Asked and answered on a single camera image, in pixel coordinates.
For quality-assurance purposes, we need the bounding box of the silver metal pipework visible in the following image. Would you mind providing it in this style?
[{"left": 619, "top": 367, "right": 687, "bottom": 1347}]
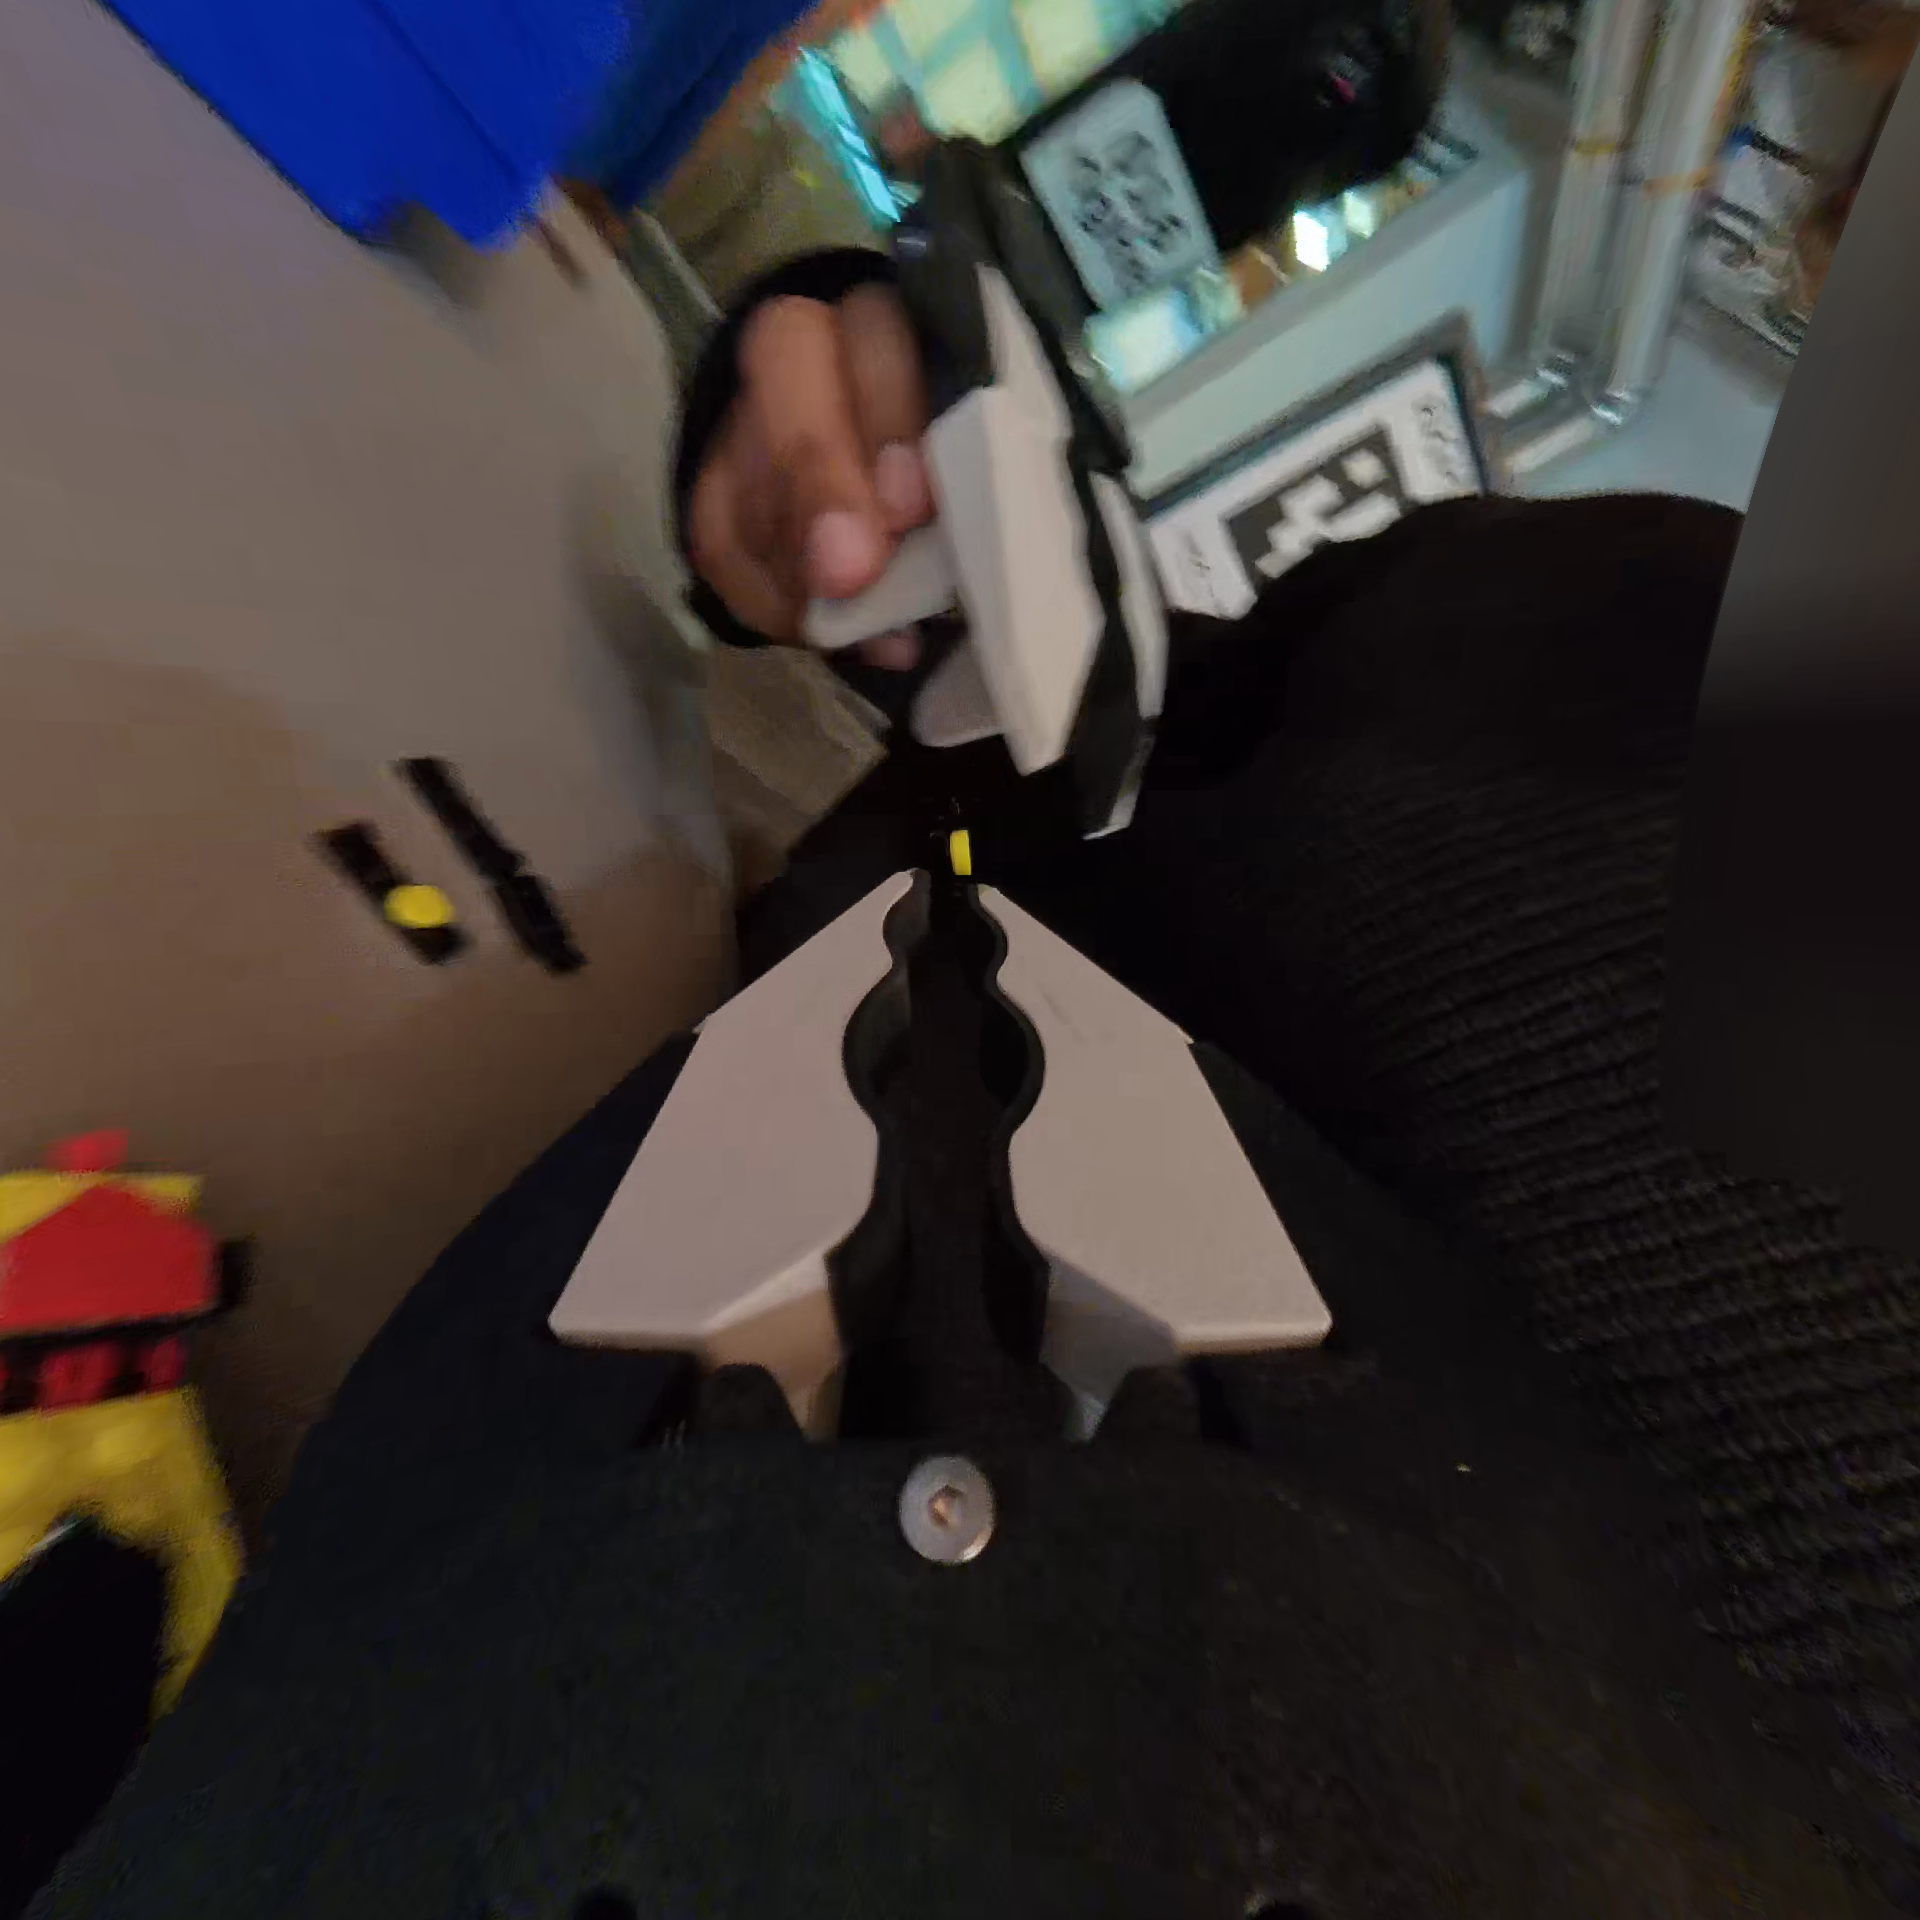
[{"left": 1530, "top": 0, "right": 1854, "bottom": 436}]

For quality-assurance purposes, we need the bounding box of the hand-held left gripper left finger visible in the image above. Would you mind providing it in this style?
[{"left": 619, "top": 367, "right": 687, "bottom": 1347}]
[{"left": 546, "top": 867, "right": 924, "bottom": 1444}]

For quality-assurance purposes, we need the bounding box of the blue plastic bin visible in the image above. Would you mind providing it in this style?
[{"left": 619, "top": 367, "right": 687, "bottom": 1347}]
[{"left": 96, "top": 0, "right": 818, "bottom": 249}]

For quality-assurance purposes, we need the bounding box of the yellow red black lego model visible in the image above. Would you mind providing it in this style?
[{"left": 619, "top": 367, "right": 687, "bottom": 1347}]
[{"left": 0, "top": 1126, "right": 253, "bottom": 1713}]

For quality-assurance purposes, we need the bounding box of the black white marker board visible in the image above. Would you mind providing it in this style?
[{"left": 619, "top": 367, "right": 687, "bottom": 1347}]
[{"left": 1135, "top": 351, "right": 1491, "bottom": 619}]

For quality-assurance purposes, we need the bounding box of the person's right hand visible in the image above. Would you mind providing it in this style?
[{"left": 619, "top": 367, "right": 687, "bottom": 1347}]
[{"left": 680, "top": 286, "right": 940, "bottom": 673}]

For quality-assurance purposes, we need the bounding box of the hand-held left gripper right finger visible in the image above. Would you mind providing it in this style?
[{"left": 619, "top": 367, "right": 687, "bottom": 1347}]
[{"left": 976, "top": 882, "right": 1335, "bottom": 1444}]

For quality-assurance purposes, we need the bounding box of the long black lego plate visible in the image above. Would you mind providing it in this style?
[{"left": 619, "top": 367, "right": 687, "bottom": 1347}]
[{"left": 398, "top": 757, "right": 590, "bottom": 977}]

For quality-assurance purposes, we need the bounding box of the black lego plate yellow stud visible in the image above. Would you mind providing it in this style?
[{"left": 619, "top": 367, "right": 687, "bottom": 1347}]
[{"left": 316, "top": 822, "right": 470, "bottom": 965}]

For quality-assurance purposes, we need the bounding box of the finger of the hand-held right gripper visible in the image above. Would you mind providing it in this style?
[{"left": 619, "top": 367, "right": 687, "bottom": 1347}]
[
  {"left": 802, "top": 262, "right": 1116, "bottom": 780},
  {"left": 1068, "top": 471, "right": 1175, "bottom": 839}
]

